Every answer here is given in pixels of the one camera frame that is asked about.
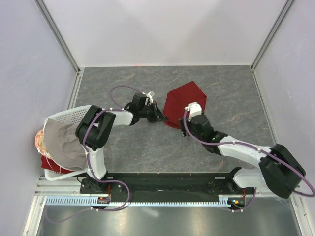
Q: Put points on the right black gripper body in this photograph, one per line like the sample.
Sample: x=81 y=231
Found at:
x=182 y=127

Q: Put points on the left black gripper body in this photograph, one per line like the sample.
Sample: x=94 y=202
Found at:
x=150 y=112

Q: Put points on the red cloth napkin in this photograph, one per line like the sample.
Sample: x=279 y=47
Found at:
x=178 y=99

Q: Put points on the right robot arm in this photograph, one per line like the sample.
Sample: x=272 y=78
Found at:
x=274 y=168

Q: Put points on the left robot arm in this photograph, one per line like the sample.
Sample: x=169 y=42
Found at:
x=95 y=128

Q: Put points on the white plastic basket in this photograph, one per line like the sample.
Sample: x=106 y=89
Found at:
x=74 y=116

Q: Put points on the red cloth in basket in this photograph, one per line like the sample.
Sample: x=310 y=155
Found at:
x=49 y=164

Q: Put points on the patterned plate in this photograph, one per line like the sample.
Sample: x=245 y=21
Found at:
x=40 y=144

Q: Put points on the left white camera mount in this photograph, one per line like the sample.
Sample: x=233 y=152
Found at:
x=150 y=96

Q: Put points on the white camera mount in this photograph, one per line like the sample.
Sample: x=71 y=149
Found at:
x=194 y=109
x=150 y=96

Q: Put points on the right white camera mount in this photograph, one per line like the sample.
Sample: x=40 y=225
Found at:
x=194 y=109

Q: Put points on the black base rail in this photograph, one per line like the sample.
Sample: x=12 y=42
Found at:
x=212 y=184

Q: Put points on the white slotted cable duct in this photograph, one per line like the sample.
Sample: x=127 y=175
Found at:
x=103 y=201

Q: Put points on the left aluminium frame post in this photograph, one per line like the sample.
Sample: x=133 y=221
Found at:
x=57 y=34

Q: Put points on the aluminium frame post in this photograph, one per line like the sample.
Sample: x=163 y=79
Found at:
x=272 y=32
x=57 y=34

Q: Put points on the right aluminium frame post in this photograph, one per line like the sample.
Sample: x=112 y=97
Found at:
x=272 y=32

